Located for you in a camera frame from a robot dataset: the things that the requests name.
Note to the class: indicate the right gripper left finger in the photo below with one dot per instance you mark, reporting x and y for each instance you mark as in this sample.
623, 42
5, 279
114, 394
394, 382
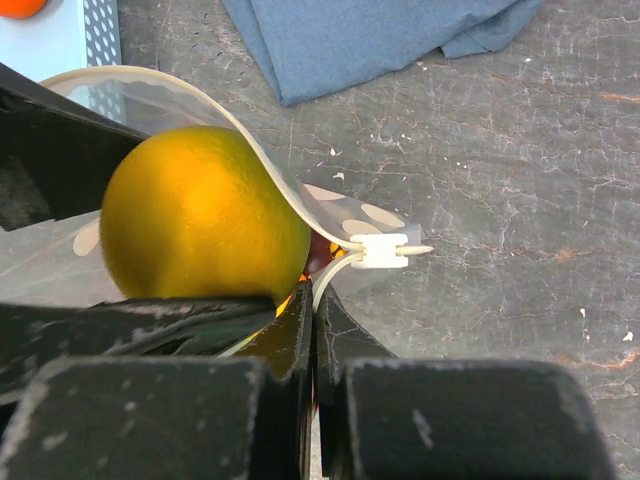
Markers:
244, 413

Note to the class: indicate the clear zip top bag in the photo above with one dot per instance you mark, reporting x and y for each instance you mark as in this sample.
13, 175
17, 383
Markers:
61, 262

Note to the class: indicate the dark red apple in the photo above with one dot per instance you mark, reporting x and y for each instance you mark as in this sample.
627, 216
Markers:
320, 252

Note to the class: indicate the light blue plastic basket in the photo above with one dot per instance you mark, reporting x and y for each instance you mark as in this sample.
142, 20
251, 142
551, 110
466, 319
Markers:
63, 36

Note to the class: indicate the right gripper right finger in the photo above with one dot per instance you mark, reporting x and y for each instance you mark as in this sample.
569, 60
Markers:
384, 417

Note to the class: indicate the orange persimmon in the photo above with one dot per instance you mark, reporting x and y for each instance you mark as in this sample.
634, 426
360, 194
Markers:
20, 9

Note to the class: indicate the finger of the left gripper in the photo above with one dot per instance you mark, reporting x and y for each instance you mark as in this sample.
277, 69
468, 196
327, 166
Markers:
57, 156
31, 336

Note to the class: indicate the orange tangerine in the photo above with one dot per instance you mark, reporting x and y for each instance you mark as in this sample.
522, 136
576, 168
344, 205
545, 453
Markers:
192, 212

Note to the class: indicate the blue folded cloth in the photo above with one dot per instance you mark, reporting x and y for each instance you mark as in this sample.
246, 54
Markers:
308, 49

